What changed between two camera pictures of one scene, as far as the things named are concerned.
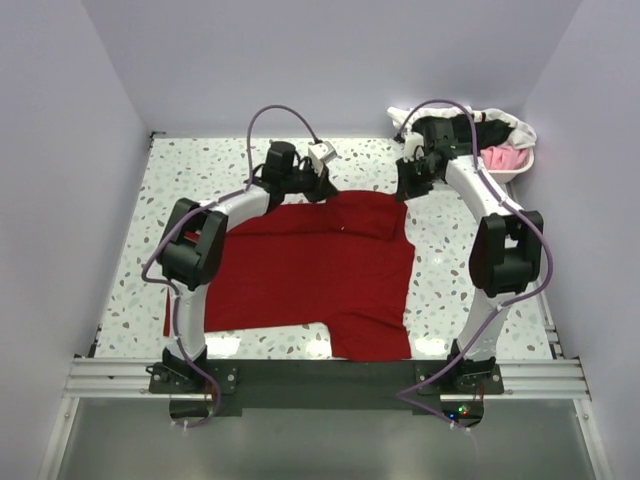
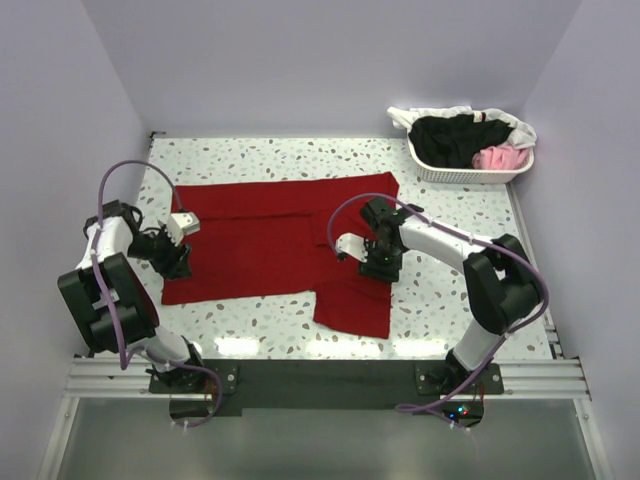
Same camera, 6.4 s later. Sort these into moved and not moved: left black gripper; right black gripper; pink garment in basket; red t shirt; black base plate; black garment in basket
Moved: right black gripper; left black gripper; red t shirt
Not moved: black garment in basket; pink garment in basket; black base plate
